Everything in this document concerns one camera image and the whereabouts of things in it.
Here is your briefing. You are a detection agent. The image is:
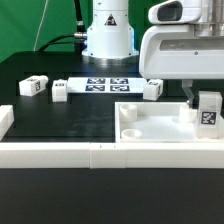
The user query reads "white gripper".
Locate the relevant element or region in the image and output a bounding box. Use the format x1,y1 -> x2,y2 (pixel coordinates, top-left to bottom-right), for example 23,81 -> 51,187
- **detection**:
139,25 -> 224,108

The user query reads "white square tabletop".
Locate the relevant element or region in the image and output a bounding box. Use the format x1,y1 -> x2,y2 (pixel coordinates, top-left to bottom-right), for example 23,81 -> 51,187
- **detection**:
114,101 -> 224,144

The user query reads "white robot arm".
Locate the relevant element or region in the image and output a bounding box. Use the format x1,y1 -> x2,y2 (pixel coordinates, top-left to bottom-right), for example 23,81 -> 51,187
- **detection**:
82,0 -> 224,98

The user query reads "white fiducial tag sheet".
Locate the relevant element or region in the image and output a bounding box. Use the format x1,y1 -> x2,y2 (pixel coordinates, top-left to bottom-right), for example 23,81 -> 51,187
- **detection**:
67,77 -> 146,94

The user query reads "white U-shaped fence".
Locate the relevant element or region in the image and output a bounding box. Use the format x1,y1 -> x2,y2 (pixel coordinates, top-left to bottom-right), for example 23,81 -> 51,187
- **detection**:
0,105 -> 224,168

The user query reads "black cable bundle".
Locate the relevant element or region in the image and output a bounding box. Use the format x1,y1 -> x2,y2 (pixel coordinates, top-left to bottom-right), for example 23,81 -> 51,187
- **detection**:
37,0 -> 88,54

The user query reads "thin white cable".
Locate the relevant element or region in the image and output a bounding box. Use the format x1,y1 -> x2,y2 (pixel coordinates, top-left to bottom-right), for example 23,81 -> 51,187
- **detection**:
32,0 -> 50,53

